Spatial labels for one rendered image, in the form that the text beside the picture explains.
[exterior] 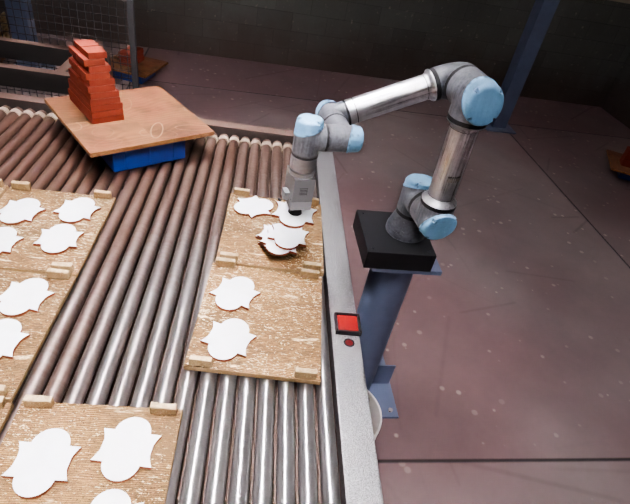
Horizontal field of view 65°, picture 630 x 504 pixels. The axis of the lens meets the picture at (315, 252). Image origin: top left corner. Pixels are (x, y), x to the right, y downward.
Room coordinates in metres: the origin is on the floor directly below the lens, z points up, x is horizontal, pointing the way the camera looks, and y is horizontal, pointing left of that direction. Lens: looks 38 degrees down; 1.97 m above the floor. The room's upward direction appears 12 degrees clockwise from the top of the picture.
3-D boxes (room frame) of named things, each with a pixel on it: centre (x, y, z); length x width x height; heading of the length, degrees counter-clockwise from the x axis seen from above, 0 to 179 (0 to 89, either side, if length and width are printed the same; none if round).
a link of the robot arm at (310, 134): (1.25, 0.08, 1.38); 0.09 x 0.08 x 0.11; 111
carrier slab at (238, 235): (1.41, 0.16, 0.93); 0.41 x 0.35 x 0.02; 8
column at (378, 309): (1.55, -0.32, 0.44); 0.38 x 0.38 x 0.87; 13
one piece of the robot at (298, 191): (1.25, 0.10, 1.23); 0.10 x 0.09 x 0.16; 115
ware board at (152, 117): (1.84, 0.86, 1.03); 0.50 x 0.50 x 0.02; 47
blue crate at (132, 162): (1.79, 0.82, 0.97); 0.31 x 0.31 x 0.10; 47
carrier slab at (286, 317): (0.99, 0.11, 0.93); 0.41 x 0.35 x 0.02; 6
